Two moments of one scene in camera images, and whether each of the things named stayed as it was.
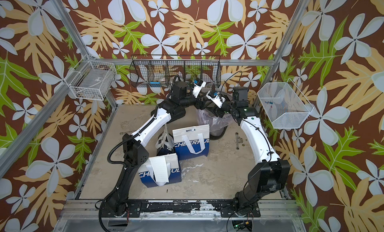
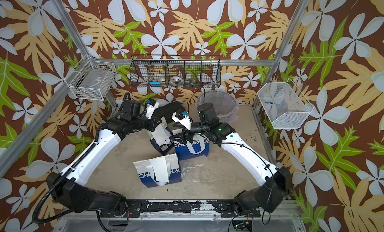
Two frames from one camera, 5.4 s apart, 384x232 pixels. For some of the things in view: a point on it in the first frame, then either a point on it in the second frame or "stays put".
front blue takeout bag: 174,176 stays put
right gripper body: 220,112 → 189,135
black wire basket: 159,70 stays put
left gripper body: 189,101 → 149,124
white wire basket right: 285,105 stays put
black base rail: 181,208 stays put
